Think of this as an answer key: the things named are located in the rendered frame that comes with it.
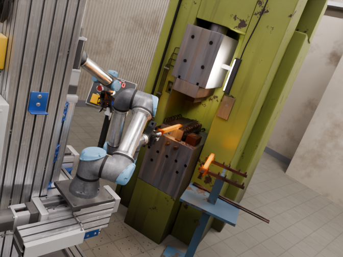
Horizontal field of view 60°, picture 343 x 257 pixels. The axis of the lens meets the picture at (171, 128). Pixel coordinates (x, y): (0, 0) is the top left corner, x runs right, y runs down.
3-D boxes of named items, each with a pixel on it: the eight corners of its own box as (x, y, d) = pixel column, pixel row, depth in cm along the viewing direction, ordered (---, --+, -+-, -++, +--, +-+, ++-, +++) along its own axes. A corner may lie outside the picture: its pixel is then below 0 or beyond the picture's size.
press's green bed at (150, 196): (158, 245, 254) (175, 199, 240) (123, 222, 267) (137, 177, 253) (185, 217, 303) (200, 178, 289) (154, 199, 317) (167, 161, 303)
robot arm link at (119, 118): (112, 87, 160) (99, 156, 186) (131, 94, 160) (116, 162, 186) (119, 80, 170) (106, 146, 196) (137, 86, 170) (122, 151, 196)
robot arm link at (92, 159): (81, 164, 155) (87, 141, 151) (106, 173, 155) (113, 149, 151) (72, 174, 143) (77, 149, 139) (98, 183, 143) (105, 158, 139)
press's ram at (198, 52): (215, 93, 218) (235, 38, 206) (170, 75, 232) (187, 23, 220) (230, 91, 255) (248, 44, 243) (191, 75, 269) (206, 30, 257)
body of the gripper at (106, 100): (96, 104, 223) (100, 88, 219) (106, 104, 229) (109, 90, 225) (101, 108, 218) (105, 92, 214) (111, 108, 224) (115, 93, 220)
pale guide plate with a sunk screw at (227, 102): (226, 120, 230) (235, 99, 225) (216, 115, 233) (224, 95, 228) (227, 120, 232) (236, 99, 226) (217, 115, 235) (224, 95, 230)
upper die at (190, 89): (195, 98, 226) (199, 86, 223) (172, 88, 233) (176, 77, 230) (213, 95, 263) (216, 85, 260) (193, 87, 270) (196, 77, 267)
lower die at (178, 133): (180, 140, 237) (184, 130, 234) (159, 130, 244) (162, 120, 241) (199, 131, 274) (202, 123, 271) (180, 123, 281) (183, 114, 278)
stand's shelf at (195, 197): (234, 227, 194) (236, 224, 194) (178, 200, 203) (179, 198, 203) (239, 206, 222) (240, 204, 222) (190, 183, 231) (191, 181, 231)
